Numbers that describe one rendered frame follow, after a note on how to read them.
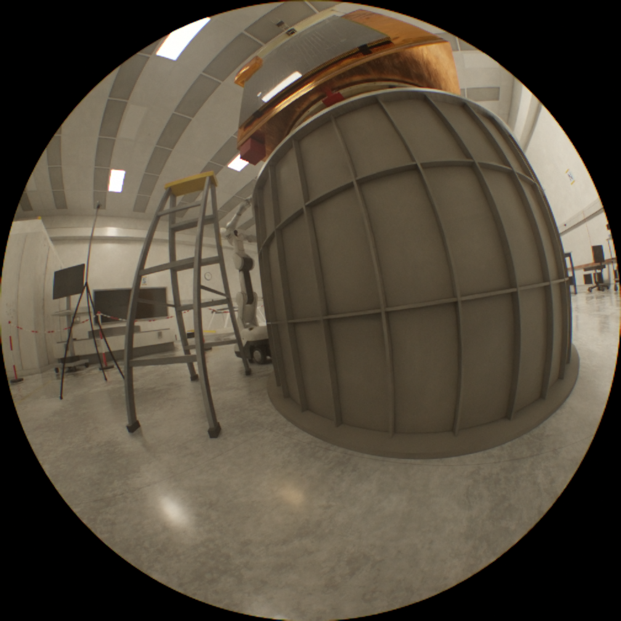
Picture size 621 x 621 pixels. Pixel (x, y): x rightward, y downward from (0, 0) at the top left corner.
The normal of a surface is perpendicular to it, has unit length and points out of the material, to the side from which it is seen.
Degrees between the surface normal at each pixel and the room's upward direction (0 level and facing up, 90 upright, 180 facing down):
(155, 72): 180
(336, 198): 90
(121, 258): 90
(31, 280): 90
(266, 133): 180
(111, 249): 90
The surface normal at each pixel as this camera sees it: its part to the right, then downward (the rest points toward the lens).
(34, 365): 0.80, -0.13
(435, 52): 0.14, 0.99
